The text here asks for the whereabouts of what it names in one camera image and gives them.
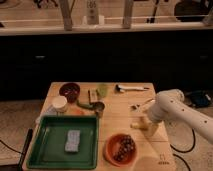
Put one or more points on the black rod left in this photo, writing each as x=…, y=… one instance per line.
x=25, y=148

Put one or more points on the metal cup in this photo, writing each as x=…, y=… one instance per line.
x=99, y=108

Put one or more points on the white remote device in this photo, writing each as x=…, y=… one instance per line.
x=92, y=12

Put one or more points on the blue sponge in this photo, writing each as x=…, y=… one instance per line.
x=73, y=141

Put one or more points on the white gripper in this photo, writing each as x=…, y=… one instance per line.
x=150, y=127

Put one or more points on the white cup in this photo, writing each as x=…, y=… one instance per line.
x=60, y=103

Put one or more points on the white handled knife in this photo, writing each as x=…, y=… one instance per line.
x=122, y=88

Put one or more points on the orange bowl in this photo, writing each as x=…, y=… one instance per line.
x=112, y=146

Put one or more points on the wooden post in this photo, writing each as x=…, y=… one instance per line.
x=66, y=14
x=127, y=15

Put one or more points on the wooden post left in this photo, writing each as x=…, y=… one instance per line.
x=66, y=14

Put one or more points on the dark red bowl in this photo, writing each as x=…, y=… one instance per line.
x=71, y=91

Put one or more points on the metal fork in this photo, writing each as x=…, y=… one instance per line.
x=136, y=106

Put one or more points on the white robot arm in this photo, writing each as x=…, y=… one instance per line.
x=172, y=102

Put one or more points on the dark grapes bunch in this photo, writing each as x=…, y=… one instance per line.
x=127, y=145

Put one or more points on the clear plastic item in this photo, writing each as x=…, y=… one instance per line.
x=49, y=111

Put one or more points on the light green cup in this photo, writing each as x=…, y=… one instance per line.
x=102, y=90

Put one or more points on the green plastic tray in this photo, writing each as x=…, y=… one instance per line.
x=48, y=150

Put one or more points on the wooden post right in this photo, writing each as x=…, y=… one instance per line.
x=127, y=15

